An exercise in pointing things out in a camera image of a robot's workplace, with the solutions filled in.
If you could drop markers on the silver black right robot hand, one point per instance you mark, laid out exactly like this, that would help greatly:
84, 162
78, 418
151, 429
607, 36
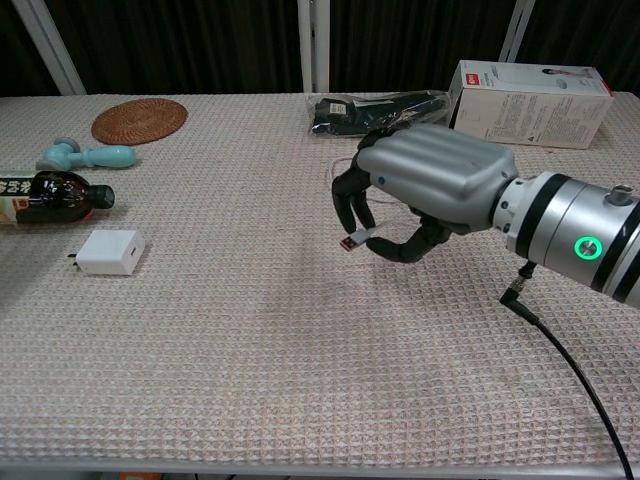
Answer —
435, 170

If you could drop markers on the white charger adapter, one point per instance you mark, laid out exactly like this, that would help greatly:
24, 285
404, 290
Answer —
107, 250

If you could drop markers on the black socks in plastic bag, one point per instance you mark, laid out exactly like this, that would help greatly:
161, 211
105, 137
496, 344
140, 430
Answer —
360, 115

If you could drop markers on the white red product box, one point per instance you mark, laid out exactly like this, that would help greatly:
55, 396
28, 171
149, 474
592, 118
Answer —
535, 115

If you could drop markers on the beige waffle table cover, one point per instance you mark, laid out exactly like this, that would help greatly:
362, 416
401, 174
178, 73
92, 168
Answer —
250, 325

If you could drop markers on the dark pleated curtain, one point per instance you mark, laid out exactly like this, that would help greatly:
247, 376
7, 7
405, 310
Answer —
190, 45

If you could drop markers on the round woven brown coaster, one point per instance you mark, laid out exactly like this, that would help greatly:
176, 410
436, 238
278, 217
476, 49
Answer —
140, 120

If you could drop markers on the teal massage hammer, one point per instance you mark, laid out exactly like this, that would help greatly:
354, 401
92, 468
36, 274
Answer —
100, 156

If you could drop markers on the dark drink bottle with label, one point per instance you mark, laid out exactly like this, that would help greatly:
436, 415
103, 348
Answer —
55, 197

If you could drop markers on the white slanted frame post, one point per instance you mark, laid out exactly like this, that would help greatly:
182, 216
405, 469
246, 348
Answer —
52, 50
515, 30

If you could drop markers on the white upright frame post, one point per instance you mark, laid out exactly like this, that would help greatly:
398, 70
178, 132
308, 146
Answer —
312, 45

